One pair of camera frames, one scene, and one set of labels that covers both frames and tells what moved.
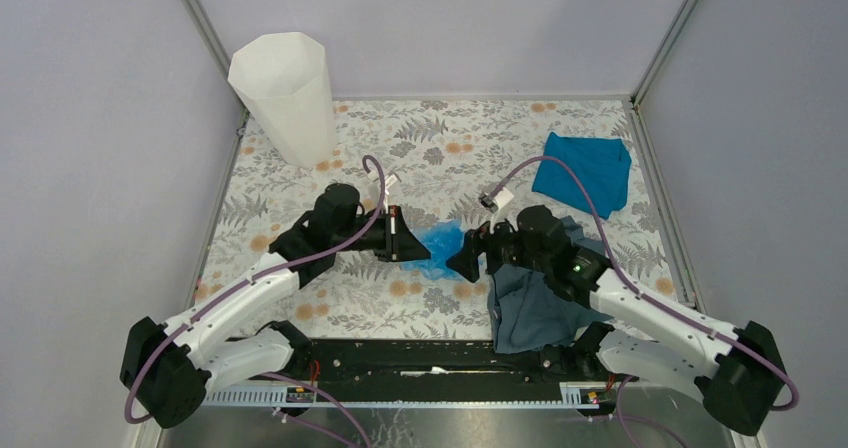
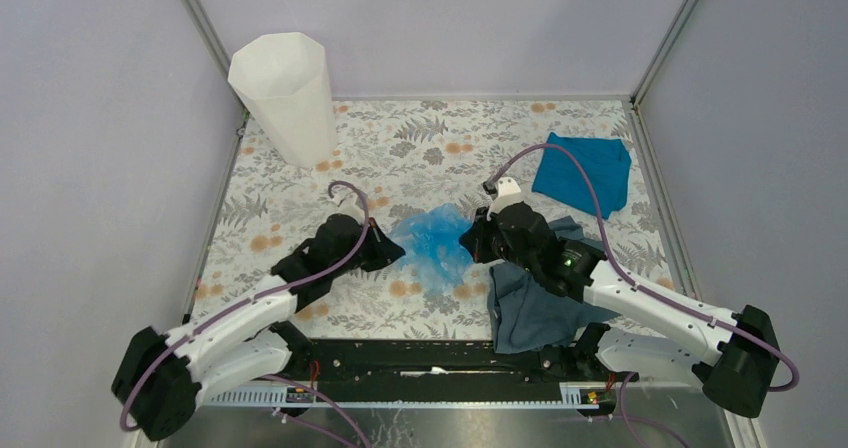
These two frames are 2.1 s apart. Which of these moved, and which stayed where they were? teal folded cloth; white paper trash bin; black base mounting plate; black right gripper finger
Moved: black right gripper finger
Stayed: white paper trash bin; black base mounting plate; teal folded cloth
